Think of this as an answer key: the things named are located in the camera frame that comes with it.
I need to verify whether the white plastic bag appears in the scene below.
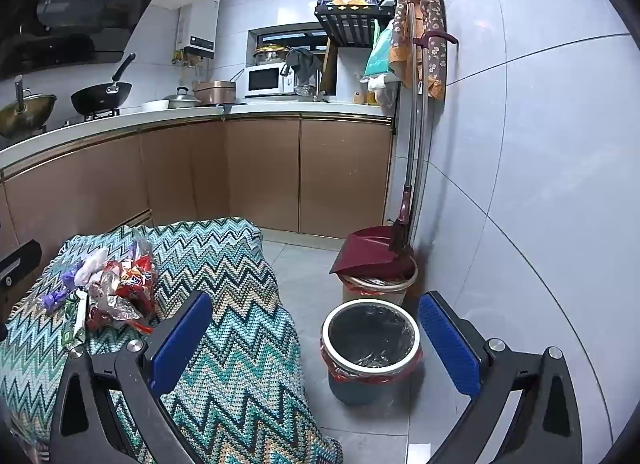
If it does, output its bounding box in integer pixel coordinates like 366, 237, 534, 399
379, 75, 402, 111

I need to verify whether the dark grey cloth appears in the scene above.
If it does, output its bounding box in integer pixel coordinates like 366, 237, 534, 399
285, 48, 324, 91

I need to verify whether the wooden cutting board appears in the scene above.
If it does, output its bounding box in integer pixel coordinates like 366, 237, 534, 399
322, 39, 339, 95

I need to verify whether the steel pot with glass lid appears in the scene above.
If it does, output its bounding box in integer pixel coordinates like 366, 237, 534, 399
252, 44, 294, 66

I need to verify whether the steel pot lid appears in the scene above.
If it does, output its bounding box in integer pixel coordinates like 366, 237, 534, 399
165, 87, 202, 110

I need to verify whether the pile of snack wrappers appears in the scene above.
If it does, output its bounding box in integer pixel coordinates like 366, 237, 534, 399
42, 225, 161, 352

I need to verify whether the dark red broom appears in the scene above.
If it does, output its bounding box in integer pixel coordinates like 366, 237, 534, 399
387, 0, 459, 256

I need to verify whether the zigzag knitted blanket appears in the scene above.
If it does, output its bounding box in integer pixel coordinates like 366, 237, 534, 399
0, 217, 343, 464

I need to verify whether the gas stove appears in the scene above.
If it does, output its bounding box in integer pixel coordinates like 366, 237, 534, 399
60, 108, 123, 128

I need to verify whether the beige waste bin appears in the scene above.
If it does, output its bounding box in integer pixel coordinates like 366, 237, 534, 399
336, 254, 419, 307

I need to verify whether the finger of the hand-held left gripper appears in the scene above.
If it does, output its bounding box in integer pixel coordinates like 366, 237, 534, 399
0, 240, 42, 295

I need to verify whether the dark red dustpan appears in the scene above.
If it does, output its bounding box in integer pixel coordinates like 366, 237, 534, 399
329, 227, 416, 277

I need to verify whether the grey bin with white rim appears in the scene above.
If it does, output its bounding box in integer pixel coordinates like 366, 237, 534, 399
320, 299, 424, 406

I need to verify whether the black frying pan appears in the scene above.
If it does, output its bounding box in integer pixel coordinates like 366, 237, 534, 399
70, 53, 137, 116

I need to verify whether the floral apron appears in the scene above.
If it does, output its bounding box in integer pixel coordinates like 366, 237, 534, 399
390, 0, 449, 100

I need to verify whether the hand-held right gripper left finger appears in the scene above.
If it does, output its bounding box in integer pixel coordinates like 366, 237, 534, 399
50, 289, 214, 464

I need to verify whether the window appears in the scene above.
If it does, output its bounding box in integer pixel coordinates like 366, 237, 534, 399
247, 24, 332, 66

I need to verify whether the black range hood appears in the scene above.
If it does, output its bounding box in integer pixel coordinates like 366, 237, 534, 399
0, 0, 174, 81

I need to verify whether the green plastic bag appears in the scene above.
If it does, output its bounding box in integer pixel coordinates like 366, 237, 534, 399
365, 27, 397, 81

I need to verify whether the white water heater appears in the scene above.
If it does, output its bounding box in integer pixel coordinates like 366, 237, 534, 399
174, 0, 221, 68

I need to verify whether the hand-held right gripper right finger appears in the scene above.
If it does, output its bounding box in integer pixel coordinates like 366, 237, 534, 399
417, 290, 584, 464

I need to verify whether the white microwave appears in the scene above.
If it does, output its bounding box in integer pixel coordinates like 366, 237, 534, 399
244, 63, 296, 98

